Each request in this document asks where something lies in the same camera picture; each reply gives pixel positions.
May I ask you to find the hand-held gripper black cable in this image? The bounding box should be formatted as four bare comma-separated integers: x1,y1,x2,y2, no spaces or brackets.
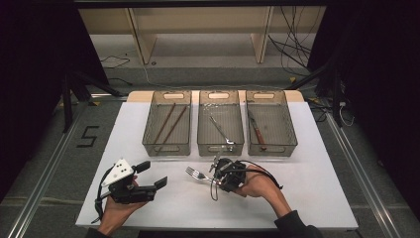
91,166,112,225
209,160,284,202

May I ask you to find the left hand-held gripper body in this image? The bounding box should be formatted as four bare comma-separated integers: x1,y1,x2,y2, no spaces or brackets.
100,158,158,204

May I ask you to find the aluminium floor rail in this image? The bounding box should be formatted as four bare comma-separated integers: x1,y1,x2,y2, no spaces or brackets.
325,112,403,238
6,98,87,238

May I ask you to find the white table cover sheet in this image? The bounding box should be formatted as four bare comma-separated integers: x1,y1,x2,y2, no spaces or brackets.
74,100,360,231

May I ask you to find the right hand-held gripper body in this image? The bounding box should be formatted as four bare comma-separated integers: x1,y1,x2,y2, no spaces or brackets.
208,155,248,193

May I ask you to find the person's right hand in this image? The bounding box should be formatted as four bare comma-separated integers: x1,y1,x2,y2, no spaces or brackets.
235,164,282,203

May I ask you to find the white floor cable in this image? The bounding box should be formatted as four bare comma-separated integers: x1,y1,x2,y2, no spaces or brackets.
338,100,356,128

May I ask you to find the fork with wooden handle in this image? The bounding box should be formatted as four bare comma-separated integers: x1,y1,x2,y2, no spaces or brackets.
184,166,218,183

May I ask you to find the small all-metal fork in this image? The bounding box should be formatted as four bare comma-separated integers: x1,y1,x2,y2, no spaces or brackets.
208,115,237,146

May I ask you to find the bundle of black hanging cables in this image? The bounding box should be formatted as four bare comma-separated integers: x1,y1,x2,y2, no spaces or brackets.
266,6,314,77

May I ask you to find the black floor cable loop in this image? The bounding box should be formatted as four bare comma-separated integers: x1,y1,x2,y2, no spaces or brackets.
100,54,133,86

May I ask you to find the right hand-held gripper black cable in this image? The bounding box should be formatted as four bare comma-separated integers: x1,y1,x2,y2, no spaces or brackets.
209,160,284,202

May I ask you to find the light wooden shelf unit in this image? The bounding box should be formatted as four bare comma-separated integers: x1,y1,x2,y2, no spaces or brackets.
78,6,327,65

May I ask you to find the black metal stand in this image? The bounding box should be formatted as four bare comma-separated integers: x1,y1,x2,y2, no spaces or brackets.
60,70,124,134
285,56,345,129

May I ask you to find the smoky transparent plastic bin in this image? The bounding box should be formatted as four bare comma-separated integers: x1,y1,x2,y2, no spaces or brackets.
196,90,246,158
142,90,193,158
245,90,299,158

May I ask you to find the person's left hand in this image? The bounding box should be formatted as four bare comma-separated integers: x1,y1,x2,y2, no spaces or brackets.
97,179,149,236

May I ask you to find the left hand-held gripper black cable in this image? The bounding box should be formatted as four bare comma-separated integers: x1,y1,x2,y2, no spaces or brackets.
91,166,112,225

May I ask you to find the knife with wooden handle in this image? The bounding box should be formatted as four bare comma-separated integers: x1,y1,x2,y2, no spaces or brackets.
247,109,268,151

